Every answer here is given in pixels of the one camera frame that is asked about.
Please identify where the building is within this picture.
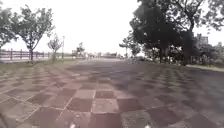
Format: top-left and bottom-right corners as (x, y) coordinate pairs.
(194, 33), (210, 48)

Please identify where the red and grey checkered pavement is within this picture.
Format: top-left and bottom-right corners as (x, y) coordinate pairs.
(0, 58), (224, 128)

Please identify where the large leafy tree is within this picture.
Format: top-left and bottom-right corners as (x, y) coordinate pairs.
(12, 4), (56, 62)

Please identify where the pole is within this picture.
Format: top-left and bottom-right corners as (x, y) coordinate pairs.
(61, 35), (66, 60)

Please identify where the grass strip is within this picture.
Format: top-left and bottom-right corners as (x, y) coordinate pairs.
(0, 58), (81, 75)

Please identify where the grass verge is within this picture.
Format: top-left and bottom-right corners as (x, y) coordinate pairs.
(185, 63), (224, 73)

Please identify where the small young tree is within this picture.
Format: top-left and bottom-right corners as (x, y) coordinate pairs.
(47, 34), (64, 62)

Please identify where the row of large dark trees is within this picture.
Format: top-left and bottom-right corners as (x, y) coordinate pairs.
(129, 0), (224, 66)

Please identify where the wooden rail fence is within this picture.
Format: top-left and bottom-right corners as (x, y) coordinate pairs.
(0, 48), (64, 62)

